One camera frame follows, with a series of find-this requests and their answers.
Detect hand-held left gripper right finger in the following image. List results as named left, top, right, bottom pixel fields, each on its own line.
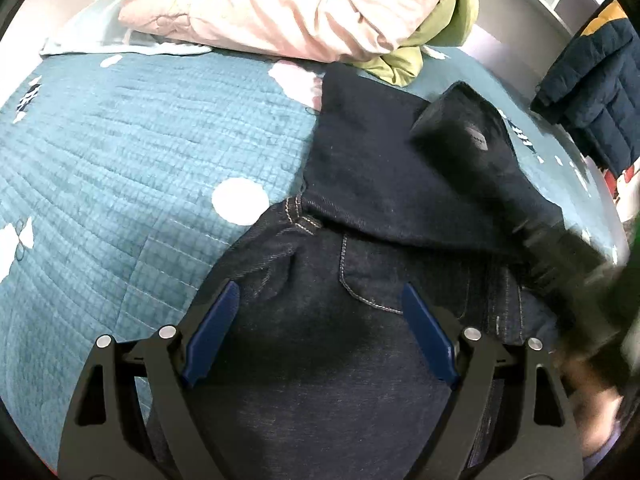
left=401, top=282, right=586, bottom=480

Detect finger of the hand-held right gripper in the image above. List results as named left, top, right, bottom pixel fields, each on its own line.
left=410, top=82, right=538, bottom=241

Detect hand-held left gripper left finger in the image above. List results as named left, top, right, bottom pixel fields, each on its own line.
left=57, top=280, right=241, bottom=480

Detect dark blue jeans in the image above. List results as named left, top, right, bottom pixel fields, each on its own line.
left=145, top=62, right=566, bottom=480

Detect person's right hand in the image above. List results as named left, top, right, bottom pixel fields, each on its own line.
left=562, top=355, right=623, bottom=461

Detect navy and yellow puffer jacket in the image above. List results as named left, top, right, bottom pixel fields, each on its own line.
left=530, top=0, right=640, bottom=176

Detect teal printed bed blanket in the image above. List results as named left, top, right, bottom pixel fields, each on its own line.
left=0, top=45, right=631, bottom=466

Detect pink quilt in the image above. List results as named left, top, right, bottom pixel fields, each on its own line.
left=117, top=0, right=457, bottom=63

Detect light blue striped pillow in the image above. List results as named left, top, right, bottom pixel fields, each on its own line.
left=40, top=0, right=216, bottom=58

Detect lilac wall shelves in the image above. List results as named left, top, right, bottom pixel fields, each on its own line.
left=472, top=0, right=613, bottom=86

